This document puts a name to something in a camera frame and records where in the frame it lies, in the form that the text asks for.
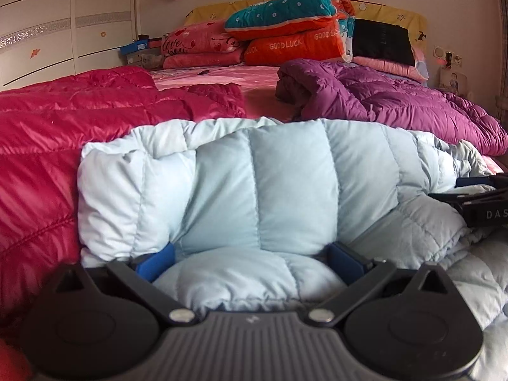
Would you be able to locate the black bag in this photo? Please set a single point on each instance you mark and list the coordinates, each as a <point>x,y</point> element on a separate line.
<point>381,41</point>

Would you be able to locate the teal and orange folded quilt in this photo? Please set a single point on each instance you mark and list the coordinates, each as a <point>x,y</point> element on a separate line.
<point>285,43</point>

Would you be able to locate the pink heart print bed blanket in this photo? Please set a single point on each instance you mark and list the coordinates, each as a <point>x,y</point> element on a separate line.
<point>238,75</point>

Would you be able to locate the pink folded blanket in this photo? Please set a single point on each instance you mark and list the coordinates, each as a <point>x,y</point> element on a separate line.
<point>397,65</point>

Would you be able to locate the pink heart print pillow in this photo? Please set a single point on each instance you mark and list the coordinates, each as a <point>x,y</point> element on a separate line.
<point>194,39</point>

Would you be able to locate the photo frame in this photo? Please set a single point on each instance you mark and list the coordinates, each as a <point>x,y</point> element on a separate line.
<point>453,82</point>

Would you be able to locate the wall socket with charger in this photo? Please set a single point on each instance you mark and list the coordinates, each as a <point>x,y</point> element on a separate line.
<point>453,59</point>

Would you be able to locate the light blue down jacket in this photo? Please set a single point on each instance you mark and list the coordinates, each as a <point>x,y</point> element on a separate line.
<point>278,178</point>

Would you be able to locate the purple down jacket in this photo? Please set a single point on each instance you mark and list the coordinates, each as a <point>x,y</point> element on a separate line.
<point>377,99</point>

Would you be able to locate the yellow headboard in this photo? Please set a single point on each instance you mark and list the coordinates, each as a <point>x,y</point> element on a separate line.
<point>408,22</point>

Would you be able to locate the blue box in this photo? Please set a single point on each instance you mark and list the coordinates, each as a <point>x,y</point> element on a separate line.
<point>135,47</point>

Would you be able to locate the stack of shoe boxes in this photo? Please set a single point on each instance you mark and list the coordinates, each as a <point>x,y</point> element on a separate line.
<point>143,59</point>

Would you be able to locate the white wardrobe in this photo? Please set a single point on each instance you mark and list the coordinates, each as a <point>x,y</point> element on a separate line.
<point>39,27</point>

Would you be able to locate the round wall socket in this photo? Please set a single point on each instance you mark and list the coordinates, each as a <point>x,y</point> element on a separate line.
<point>438,53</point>

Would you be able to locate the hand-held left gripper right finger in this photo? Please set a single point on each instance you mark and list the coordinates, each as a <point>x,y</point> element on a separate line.
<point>343,264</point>

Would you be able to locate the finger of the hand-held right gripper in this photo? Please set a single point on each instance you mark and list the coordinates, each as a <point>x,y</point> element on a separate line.
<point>468,198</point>
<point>476,181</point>

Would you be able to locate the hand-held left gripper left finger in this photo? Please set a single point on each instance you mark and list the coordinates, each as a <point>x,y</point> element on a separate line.
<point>156,264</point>

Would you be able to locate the red down jacket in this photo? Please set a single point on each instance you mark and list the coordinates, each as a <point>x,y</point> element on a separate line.
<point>59,135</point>

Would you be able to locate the plain pink pillow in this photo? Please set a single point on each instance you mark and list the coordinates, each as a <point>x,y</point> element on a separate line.
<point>198,60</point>

